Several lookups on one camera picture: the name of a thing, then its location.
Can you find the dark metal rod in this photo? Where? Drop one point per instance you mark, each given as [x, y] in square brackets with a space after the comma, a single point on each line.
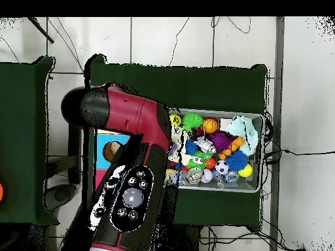
[42, 30]

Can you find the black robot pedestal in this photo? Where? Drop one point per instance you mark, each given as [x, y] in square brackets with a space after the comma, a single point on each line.
[185, 240]

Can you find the green spiky rubber ball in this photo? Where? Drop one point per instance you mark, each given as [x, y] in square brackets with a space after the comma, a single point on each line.
[193, 120]

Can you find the blue spiky rubber ball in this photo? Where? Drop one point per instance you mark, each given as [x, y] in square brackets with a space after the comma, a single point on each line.
[236, 160]

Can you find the mint green cloth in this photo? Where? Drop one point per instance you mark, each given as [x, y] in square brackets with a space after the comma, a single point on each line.
[243, 128]

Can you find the smooth yellow ball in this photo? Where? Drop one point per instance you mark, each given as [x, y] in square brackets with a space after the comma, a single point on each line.
[176, 119]

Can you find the silver mesh bin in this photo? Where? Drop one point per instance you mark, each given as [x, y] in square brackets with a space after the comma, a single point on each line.
[248, 184]

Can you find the small soccer ball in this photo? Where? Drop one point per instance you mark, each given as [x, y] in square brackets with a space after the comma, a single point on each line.
[222, 167]

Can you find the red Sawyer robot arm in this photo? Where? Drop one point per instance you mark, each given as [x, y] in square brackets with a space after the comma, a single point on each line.
[130, 115]

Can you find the purple spiky ball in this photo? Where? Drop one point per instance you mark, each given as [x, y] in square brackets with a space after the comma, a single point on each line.
[219, 140]

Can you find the dark green tablecloth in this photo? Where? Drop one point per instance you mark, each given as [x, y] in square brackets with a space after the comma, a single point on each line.
[183, 86]
[23, 130]

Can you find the wooden box with three holes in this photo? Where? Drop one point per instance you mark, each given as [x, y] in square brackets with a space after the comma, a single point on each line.
[100, 162]

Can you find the purple toy block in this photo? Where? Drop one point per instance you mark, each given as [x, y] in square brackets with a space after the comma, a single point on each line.
[173, 149]

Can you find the orange toy basketball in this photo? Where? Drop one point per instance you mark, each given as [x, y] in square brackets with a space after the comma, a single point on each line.
[210, 125]

